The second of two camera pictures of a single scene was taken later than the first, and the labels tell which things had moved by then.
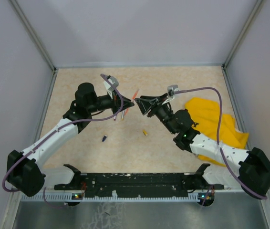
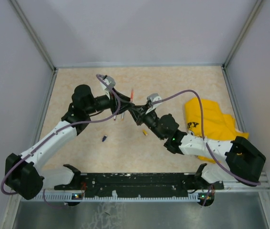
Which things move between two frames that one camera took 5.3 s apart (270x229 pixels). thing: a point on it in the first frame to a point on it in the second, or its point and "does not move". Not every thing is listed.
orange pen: [132, 100] to [132, 96]
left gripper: [116, 102] does not move
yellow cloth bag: [205, 113] does not move
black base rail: [153, 184] does not move
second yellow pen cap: [145, 133] does not move
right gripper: [145, 104] to [139, 112]
